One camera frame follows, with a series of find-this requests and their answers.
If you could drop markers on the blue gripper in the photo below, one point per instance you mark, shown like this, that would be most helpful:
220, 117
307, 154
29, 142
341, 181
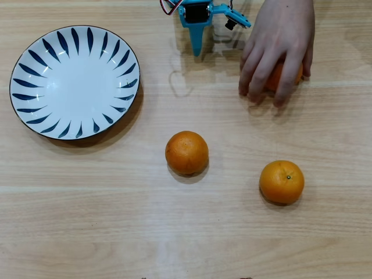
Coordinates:
192, 14

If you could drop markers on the large orange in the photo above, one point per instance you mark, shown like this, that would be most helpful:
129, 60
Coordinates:
274, 79

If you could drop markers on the orange without stem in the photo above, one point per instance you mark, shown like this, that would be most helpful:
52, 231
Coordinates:
186, 152

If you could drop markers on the orange with green stem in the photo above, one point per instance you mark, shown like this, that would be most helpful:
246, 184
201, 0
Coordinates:
281, 182

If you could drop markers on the white plate blue stroke pattern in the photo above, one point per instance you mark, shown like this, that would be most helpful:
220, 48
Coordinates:
75, 87

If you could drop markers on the bare human hand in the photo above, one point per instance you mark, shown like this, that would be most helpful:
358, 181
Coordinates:
279, 32

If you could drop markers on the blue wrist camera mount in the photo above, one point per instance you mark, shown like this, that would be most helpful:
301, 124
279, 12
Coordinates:
236, 18

